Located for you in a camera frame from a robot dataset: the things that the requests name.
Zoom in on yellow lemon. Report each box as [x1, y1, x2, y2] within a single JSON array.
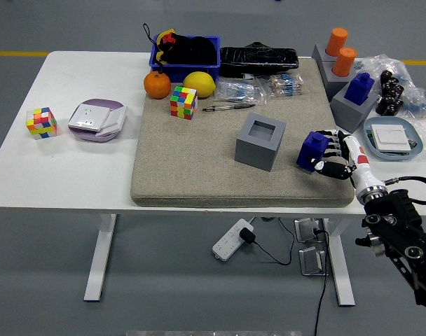
[[182, 71, 217, 98]]

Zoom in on clear plastic bags of parts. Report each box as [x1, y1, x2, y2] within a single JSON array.
[[352, 52, 426, 162]]

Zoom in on orange fruit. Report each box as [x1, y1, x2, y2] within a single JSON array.
[[144, 71, 172, 100]]

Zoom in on black plug adapter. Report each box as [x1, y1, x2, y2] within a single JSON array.
[[238, 227, 256, 245]]

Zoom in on orange cylinder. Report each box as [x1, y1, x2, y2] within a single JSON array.
[[331, 47, 357, 77], [325, 27, 349, 57]]

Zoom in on white switch panel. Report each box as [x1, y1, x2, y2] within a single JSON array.
[[95, 106, 129, 138], [370, 124, 410, 152]]

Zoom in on purple plate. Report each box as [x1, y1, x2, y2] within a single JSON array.
[[68, 98, 127, 144]]

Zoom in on clear bag of brown resistors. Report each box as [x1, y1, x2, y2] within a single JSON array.
[[267, 73, 305, 97]]

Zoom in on black adapter cable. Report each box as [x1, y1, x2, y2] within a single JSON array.
[[251, 217, 295, 266]]

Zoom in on white wall socket panel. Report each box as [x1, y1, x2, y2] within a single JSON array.
[[67, 104, 111, 132]]

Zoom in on grey cylinder holder block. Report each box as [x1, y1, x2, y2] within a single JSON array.
[[319, 59, 357, 103], [311, 43, 335, 64]]

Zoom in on cluster of black capacitors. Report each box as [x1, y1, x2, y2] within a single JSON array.
[[375, 69, 406, 116]]

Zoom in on clear bag of blue resistors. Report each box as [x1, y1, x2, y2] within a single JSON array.
[[214, 77, 268, 106]]

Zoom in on black round pouch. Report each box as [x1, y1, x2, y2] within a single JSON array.
[[188, 36, 218, 66]]

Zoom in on black plastic-wrapped device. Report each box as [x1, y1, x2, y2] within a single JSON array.
[[219, 41, 301, 78]]

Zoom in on grey hollow seal holder block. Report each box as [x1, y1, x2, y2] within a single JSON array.
[[235, 112, 287, 172], [330, 83, 381, 134]]

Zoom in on grey-brown fabric mat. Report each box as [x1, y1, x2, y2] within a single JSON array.
[[130, 57, 355, 209]]

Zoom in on metal foot pedal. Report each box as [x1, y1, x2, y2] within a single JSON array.
[[294, 217, 325, 244], [298, 246, 329, 277]]

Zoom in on dark ballpoint pen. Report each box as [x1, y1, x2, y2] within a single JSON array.
[[202, 103, 256, 113]]

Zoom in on white power strip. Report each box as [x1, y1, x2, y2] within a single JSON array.
[[212, 218, 256, 262]]

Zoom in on black pouch with yellow trim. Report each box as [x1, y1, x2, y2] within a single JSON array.
[[142, 22, 193, 73]]

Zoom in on white table leg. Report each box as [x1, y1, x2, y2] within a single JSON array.
[[322, 218, 356, 308], [83, 213, 118, 302]]

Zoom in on blue seal stamp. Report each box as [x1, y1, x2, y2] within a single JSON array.
[[296, 131, 331, 173], [344, 72, 376, 105]]

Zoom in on long black floor cable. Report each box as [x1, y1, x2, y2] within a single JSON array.
[[312, 227, 330, 336]]

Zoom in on colourful puzzle cube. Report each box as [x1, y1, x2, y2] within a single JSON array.
[[26, 106, 58, 141], [170, 85, 199, 121]]

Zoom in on light blue plate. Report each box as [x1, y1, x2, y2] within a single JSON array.
[[362, 116, 425, 161]]

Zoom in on blue plastic bin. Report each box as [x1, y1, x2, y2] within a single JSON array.
[[149, 34, 222, 84]]

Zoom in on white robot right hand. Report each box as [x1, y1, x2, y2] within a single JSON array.
[[310, 128, 381, 193]]

